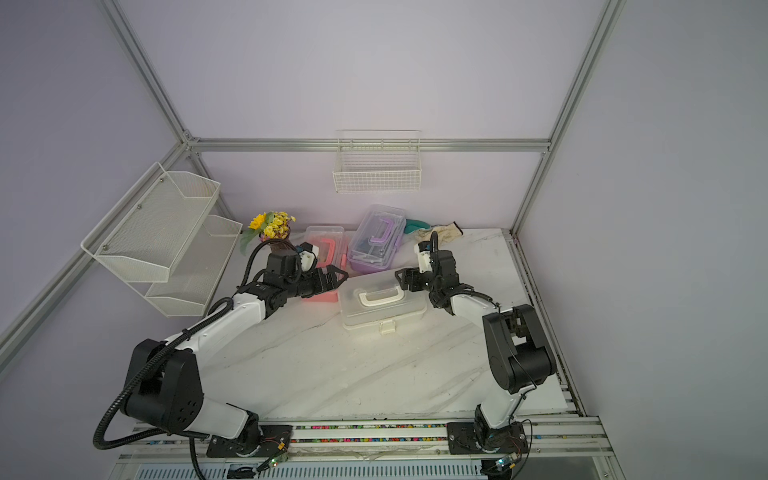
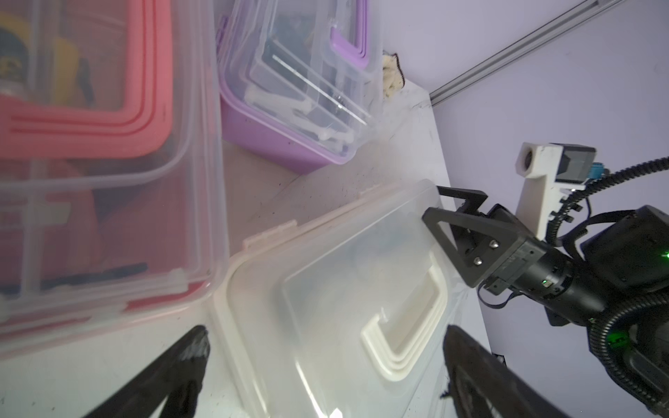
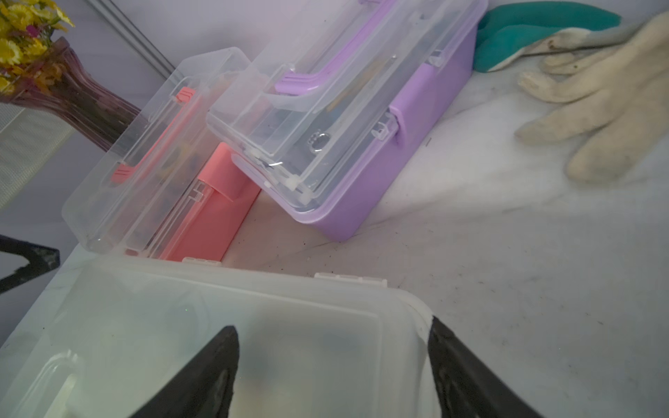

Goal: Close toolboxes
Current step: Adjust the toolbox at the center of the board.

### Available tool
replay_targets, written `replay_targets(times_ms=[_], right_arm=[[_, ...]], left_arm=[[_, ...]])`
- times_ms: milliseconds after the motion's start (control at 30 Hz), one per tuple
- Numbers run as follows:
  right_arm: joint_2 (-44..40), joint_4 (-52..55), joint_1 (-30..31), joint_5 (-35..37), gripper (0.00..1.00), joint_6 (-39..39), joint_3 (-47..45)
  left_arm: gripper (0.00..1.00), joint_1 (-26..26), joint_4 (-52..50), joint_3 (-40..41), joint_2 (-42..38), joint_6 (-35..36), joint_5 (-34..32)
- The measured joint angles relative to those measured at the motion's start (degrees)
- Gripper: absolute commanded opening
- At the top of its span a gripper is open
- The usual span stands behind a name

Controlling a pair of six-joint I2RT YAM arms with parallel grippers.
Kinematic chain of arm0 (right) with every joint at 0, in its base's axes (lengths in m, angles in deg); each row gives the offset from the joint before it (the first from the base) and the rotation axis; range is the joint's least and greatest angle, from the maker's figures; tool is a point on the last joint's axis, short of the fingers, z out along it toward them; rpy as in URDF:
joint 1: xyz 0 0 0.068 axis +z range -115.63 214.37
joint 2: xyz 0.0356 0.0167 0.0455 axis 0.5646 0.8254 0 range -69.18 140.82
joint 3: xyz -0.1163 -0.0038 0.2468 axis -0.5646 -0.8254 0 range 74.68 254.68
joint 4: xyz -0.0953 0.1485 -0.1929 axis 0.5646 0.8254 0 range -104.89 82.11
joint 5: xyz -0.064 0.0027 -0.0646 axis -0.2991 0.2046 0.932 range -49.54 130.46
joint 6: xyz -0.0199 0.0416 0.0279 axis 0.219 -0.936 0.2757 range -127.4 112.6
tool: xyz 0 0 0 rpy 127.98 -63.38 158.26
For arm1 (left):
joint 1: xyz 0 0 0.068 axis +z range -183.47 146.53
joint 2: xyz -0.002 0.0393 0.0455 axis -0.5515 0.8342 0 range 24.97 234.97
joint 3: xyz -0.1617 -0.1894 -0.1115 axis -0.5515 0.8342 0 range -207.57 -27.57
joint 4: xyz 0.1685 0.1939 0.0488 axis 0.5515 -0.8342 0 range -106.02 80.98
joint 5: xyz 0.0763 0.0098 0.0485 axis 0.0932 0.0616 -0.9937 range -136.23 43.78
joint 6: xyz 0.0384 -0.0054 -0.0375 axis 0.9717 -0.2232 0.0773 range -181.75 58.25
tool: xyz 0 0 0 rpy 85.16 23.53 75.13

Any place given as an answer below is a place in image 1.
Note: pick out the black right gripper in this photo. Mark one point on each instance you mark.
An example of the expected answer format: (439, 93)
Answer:
(410, 275)

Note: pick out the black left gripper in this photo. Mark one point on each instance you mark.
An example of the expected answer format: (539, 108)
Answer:
(331, 283)

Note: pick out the pink toolbox with clear lid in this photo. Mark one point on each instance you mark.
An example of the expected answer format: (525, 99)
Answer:
(332, 243)

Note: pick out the white toolbox with clear lid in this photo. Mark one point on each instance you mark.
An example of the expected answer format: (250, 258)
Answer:
(379, 301)

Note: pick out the purple toolbox with clear lid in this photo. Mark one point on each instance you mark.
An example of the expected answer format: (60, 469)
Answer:
(376, 240)

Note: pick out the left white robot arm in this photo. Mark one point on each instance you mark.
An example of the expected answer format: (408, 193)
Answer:
(163, 393)

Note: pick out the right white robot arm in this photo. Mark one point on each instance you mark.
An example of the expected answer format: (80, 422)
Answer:
(519, 354)

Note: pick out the beige work glove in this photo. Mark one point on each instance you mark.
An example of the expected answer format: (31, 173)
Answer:
(445, 233)

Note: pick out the green work glove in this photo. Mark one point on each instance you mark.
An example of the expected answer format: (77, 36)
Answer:
(413, 225)

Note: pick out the glass vase with yellow flowers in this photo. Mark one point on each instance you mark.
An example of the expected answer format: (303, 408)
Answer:
(266, 226)

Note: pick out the white mesh two-tier shelf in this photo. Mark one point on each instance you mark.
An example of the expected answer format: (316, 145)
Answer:
(165, 241)

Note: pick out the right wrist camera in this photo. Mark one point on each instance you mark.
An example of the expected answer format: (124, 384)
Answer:
(424, 256)

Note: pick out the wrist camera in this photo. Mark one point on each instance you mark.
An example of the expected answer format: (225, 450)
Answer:
(424, 256)
(287, 263)

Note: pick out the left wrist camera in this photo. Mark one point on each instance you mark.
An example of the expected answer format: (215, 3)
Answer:
(287, 263)

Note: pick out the white wire wall basket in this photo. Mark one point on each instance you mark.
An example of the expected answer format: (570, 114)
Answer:
(377, 161)

